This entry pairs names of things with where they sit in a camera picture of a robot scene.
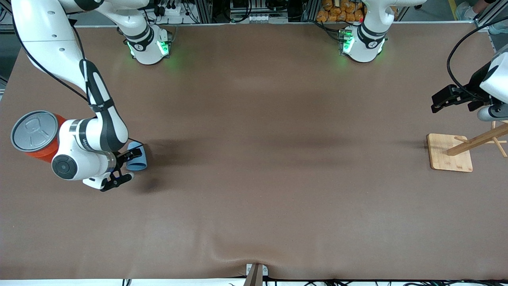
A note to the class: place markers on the orange can with grey lid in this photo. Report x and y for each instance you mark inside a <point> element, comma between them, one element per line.
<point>33,131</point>

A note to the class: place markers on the light blue plastic cup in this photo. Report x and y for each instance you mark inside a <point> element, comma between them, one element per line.
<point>139,163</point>

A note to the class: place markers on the orange snack bag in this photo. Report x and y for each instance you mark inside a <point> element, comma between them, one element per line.
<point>337,10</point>

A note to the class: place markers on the white sneaker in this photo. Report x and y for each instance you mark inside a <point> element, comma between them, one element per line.
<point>464,12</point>

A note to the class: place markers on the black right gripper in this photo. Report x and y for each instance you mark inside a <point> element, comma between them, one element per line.
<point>121,157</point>

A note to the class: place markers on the brown mounting bar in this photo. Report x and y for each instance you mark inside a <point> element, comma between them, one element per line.
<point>254,278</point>

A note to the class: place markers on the wooden cup stand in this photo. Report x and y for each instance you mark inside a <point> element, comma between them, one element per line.
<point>448,159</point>

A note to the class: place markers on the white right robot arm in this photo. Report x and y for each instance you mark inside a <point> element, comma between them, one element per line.
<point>47,47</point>

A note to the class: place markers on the aluminium frame post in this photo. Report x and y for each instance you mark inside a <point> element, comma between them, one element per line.
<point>203,10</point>
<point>310,10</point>
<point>490,14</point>
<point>4,16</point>

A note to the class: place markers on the white power strip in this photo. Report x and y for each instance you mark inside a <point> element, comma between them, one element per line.
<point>260,18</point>
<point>170,10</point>

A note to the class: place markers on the brown table cover sheet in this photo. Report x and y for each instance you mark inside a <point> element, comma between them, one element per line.
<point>254,206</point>

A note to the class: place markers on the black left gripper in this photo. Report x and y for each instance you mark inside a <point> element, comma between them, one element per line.
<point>473,89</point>

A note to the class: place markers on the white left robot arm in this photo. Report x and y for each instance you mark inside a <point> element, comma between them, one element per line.
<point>369,39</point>

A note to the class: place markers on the grey metal bracket plate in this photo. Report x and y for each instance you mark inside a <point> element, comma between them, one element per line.
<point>265,271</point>

